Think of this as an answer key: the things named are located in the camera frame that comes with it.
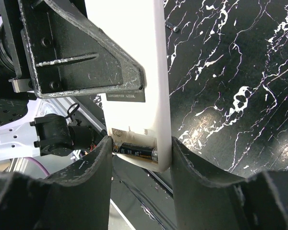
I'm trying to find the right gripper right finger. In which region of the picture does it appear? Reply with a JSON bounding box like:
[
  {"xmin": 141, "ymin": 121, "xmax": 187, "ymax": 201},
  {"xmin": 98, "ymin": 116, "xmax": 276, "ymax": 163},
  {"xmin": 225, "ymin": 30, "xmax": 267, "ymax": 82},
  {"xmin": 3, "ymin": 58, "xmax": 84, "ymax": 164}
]
[{"xmin": 170, "ymin": 138, "xmax": 288, "ymax": 230}]

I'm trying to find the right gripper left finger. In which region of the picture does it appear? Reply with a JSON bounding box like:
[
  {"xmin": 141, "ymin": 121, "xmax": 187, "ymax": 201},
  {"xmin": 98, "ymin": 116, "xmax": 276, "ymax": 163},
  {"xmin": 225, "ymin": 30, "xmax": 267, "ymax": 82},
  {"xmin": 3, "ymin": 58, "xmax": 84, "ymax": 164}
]
[{"xmin": 0, "ymin": 136, "xmax": 112, "ymax": 230}]

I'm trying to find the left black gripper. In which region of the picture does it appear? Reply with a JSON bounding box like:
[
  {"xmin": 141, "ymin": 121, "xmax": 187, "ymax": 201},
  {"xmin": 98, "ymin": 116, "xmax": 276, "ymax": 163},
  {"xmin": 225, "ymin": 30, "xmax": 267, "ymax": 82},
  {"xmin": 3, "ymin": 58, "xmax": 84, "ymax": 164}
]
[{"xmin": 0, "ymin": 0, "xmax": 144, "ymax": 98}]

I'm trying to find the black silver battery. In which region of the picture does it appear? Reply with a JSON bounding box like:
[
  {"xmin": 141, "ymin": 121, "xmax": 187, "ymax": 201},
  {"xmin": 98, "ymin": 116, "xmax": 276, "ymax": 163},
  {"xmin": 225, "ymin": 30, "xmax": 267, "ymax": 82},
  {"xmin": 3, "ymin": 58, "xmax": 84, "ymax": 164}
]
[{"xmin": 112, "ymin": 142, "xmax": 158, "ymax": 162}]

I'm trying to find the white remote control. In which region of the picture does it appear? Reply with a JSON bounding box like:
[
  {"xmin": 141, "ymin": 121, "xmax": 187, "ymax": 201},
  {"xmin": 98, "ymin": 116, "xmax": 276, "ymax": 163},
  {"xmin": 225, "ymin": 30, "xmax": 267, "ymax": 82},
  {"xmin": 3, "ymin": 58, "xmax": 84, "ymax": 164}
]
[{"xmin": 85, "ymin": 0, "xmax": 172, "ymax": 172}]

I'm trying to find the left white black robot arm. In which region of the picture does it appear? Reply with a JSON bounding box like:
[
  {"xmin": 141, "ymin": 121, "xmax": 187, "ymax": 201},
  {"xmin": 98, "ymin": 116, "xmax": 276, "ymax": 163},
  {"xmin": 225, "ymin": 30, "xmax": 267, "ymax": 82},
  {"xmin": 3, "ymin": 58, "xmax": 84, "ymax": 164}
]
[{"xmin": 0, "ymin": 0, "xmax": 144, "ymax": 161}]

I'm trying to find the small dark battery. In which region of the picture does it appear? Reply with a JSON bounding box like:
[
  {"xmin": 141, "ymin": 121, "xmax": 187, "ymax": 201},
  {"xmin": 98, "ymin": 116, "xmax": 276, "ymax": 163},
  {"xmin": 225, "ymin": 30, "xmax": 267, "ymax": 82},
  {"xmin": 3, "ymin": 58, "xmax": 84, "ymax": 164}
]
[{"xmin": 165, "ymin": 21, "xmax": 179, "ymax": 33}]

